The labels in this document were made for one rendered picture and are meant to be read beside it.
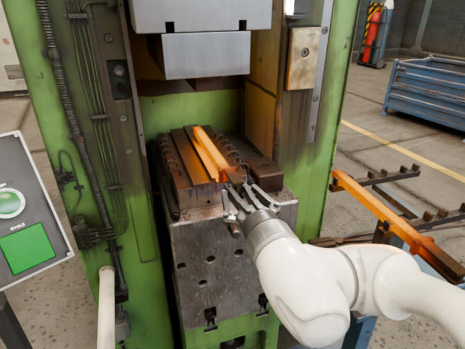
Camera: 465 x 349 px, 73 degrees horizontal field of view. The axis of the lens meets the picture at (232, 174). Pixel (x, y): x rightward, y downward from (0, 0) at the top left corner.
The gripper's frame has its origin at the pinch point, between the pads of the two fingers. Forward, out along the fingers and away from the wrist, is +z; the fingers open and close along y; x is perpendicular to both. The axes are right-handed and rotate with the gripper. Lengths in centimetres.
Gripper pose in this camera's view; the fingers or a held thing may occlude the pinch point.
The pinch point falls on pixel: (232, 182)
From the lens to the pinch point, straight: 76.9
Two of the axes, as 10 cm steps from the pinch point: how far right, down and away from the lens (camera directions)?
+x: 0.0, -8.6, -5.0
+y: 9.5, -1.6, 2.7
